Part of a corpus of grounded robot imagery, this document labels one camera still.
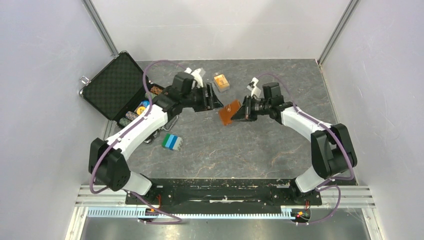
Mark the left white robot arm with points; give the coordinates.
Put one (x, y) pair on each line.
(108, 158)

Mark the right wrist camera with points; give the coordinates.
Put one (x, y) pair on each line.
(255, 91)

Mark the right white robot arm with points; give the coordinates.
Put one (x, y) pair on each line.
(332, 153)

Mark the black aluminium poker chip case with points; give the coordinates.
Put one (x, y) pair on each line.
(117, 89)

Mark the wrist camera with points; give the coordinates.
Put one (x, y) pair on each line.
(255, 91)
(198, 75)

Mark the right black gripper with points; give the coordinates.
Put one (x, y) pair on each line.
(245, 112)

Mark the brown leather card holder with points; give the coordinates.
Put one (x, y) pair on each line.
(228, 111)

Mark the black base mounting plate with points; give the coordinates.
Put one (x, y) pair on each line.
(175, 191)

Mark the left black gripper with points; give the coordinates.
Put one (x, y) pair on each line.
(208, 103)

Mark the white slotted cable duct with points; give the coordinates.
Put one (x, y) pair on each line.
(146, 213)

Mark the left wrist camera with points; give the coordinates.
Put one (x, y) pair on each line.
(198, 75)

